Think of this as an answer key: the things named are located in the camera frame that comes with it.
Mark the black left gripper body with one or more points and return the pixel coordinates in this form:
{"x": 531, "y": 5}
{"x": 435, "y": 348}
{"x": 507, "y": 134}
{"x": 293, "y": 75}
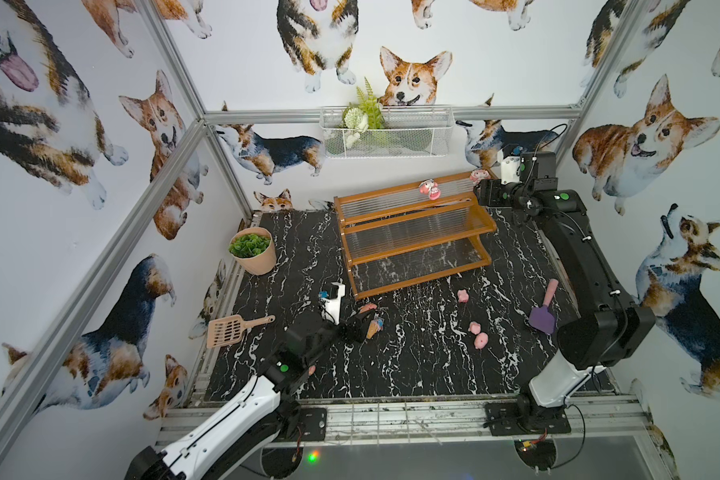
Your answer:
{"x": 353, "y": 327}

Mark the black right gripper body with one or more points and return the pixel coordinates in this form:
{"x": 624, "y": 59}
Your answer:
{"x": 500, "y": 194}

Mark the pink white bunny doll figure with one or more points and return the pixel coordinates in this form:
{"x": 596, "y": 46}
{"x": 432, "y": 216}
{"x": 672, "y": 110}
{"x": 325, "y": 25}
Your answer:
{"x": 478, "y": 175}

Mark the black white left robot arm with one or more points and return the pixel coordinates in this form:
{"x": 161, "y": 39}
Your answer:
{"x": 261, "y": 411}

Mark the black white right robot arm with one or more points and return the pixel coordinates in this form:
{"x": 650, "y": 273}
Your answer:
{"x": 610, "y": 325}

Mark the blue pink ice cream toy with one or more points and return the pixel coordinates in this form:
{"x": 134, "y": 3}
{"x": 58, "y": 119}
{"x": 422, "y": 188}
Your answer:
{"x": 375, "y": 326}

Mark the pink ice cream cone toy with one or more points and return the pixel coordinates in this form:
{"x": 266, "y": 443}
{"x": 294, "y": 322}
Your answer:
{"x": 367, "y": 307}

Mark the orange wooden two-tier shelf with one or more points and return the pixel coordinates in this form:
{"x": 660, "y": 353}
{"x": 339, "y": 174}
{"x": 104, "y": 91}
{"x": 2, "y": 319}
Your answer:
{"x": 396, "y": 237}

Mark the pink pot with green succulent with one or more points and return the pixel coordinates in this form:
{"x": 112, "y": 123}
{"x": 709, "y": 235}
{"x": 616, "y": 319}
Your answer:
{"x": 254, "y": 250}

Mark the beige slotted scoop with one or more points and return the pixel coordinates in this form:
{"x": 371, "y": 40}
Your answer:
{"x": 231, "y": 330}

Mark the artificial fern with white flowers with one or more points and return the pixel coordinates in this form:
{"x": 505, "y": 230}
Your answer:
{"x": 363, "y": 121}

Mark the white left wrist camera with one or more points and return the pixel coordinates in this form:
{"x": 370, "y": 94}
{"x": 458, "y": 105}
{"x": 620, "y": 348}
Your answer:
{"x": 330, "y": 300}

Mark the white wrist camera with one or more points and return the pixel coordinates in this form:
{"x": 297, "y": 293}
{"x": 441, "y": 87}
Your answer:
{"x": 330, "y": 300}
{"x": 510, "y": 169}

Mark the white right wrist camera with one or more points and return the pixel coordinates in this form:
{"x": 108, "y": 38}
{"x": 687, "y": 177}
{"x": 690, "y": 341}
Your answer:
{"x": 510, "y": 169}

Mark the white wire wall basket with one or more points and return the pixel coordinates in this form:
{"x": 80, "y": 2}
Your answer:
{"x": 413, "y": 132}

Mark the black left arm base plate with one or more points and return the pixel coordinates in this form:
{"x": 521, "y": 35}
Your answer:
{"x": 304, "y": 424}

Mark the purple spatula with pink handle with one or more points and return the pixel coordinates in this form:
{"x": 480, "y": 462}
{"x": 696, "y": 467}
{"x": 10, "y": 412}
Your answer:
{"x": 540, "y": 317}

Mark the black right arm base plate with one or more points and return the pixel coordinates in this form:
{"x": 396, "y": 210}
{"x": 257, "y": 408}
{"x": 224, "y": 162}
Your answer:
{"x": 518, "y": 418}

